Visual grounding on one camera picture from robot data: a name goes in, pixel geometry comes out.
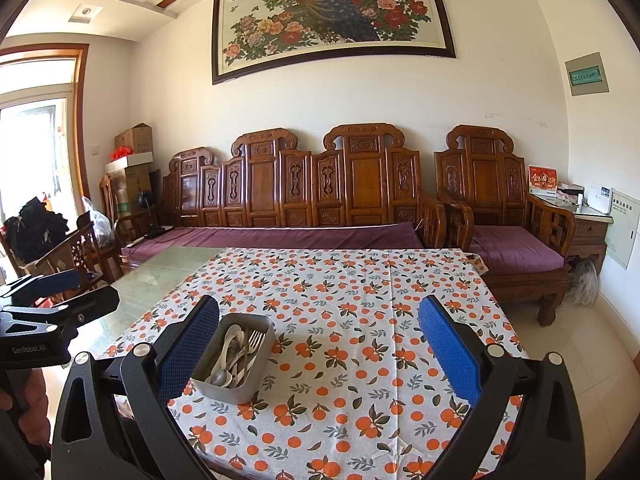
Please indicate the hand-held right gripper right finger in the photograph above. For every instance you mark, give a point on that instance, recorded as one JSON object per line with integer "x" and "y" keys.
{"x": 447, "y": 345}

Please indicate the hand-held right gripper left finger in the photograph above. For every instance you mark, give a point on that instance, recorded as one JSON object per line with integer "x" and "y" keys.
{"x": 190, "y": 350}

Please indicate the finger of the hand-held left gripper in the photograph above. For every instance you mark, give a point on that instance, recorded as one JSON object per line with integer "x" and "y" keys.
{"x": 85, "y": 305}
{"x": 50, "y": 282}

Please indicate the white plastic spoon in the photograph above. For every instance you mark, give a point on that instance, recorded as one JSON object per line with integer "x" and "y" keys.
{"x": 226, "y": 357}
{"x": 234, "y": 335}

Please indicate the metal spoon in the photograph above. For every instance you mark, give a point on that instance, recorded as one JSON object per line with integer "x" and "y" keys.
{"x": 220, "y": 378}

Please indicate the metal tray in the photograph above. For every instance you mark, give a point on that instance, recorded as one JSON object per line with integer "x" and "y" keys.
{"x": 235, "y": 395}

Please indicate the person's left hand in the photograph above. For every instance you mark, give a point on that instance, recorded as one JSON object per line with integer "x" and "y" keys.
{"x": 35, "y": 385}

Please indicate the wooden dining chair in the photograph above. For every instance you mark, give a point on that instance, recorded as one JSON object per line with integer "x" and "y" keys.
{"x": 75, "y": 255}

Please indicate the black bag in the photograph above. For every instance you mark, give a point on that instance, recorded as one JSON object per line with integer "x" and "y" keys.
{"x": 37, "y": 230}

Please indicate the clear plastic bag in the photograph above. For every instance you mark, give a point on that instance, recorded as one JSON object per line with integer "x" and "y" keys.
{"x": 100, "y": 220}

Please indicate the orange print tablecloth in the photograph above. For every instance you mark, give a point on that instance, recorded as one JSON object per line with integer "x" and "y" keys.
{"x": 340, "y": 320}

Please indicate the purple armchair cushion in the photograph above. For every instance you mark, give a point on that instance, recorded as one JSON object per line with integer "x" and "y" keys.
{"x": 515, "y": 250}

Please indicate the black desk lamp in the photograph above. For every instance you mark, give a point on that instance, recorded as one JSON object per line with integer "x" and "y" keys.
{"x": 146, "y": 205}

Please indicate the large cardboard box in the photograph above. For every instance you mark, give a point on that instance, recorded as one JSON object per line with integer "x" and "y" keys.
{"x": 130, "y": 192}

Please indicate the long purple sofa cushion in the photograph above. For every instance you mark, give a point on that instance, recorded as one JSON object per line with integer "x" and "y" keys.
{"x": 280, "y": 237}

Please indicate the flat white box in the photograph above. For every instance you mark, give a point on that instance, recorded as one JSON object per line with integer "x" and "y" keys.
{"x": 130, "y": 161}

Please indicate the red decoration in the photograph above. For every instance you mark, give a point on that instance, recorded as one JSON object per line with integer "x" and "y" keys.
{"x": 121, "y": 153}

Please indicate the white bag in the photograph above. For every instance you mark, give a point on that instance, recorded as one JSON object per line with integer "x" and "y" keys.
{"x": 582, "y": 282}

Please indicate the brown cardboard box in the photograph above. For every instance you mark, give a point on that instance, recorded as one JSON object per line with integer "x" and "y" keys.
{"x": 134, "y": 139}

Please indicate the carved wooden armchair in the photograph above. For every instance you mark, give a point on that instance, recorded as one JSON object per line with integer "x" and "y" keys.
{"x": 485, "y": 180}

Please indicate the wooden side table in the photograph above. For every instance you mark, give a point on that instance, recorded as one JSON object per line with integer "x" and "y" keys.
{"x": 590, "y": 235}

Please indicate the red gift box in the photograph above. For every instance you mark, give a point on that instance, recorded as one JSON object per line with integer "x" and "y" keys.
{"x": 542, "y": 180}

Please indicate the carved wooden sofa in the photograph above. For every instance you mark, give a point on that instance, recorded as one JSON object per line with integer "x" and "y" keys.
{"x": 300, "y": 185}

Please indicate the square ceiling light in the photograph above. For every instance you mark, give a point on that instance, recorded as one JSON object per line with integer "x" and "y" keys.
{"x": 86, "y": 13}

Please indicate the framed peacock flower painting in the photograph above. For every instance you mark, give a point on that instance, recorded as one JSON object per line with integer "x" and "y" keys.
{"x": 330, "y": 15}

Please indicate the wooden door frame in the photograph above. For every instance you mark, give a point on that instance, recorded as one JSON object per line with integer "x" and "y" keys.
{"x": 82, "y": 125}

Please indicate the grey wall cabinet door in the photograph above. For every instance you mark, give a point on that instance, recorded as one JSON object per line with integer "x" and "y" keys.
{"x": 622, "y": 230}

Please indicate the green wall panel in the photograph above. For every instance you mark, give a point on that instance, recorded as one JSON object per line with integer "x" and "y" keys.
{"x": 587, "y": 74}

